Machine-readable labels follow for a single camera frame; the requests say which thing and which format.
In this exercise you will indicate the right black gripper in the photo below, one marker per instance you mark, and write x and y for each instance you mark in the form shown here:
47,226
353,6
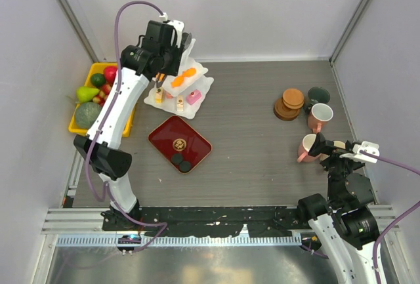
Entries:
321,144

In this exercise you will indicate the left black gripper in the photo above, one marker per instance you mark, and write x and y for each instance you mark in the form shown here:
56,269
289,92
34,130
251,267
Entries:
174,68

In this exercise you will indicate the orange fish cookie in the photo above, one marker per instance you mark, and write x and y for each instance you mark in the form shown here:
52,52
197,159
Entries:
189,72
178,81

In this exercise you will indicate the pink cake with cherry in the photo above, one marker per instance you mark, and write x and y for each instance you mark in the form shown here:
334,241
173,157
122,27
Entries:
193,97

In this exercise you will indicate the cream cake with chocolate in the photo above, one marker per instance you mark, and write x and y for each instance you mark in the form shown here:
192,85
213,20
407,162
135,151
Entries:
180,103

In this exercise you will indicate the black round cookie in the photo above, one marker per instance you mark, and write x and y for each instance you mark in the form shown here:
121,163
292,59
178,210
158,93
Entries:
177,158
185,166

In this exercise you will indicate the metal tweezers tongs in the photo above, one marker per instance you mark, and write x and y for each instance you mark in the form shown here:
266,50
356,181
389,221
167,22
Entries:
160,78

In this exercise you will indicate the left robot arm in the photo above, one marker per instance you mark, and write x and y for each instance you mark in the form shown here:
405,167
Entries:
100,146

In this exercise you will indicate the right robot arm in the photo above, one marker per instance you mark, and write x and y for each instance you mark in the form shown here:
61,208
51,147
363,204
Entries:
342,221

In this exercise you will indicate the cream cup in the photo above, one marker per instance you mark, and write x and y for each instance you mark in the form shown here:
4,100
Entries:
323,157

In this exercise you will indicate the pink mug lying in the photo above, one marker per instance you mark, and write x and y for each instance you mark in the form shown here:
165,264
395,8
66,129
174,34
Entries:
304,149

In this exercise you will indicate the pink mug upright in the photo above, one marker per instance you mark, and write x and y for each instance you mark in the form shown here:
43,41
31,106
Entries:
320,114

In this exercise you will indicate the white three-tier serving stand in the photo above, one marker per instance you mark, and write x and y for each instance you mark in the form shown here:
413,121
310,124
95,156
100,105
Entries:
183,93

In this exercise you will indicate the stack of wooden coasters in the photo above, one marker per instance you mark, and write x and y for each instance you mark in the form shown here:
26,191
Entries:
288,107

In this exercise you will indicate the dark green mug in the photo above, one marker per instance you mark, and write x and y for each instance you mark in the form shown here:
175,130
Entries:
314,96

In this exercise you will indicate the red apple at back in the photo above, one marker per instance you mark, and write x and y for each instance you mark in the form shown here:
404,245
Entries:
110,73

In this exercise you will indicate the yellow plastic fruit bin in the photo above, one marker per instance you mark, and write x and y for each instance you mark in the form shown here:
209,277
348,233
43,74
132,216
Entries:
98,68

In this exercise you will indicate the green lime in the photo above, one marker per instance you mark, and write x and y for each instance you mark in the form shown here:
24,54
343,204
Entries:
98,80

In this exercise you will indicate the small red cherry cluster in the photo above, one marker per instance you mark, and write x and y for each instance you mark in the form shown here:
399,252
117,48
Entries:
102,96

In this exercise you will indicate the red lacquer snack tray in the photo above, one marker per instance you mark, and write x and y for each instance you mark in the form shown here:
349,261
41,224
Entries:
175,135

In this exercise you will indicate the green pear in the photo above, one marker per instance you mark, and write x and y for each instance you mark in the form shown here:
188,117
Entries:
86,94

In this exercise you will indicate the green melon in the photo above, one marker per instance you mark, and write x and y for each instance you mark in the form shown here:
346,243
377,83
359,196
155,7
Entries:
86,114

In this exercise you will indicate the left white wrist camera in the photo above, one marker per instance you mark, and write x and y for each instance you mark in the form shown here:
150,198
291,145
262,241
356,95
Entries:
179,27

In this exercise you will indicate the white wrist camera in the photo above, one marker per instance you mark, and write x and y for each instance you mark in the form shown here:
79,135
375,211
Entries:
179,27
365,152

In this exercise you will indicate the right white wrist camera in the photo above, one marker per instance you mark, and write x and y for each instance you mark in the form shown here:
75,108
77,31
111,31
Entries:
365,152

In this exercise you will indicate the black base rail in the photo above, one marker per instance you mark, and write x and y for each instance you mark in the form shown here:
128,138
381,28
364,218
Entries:
266,221

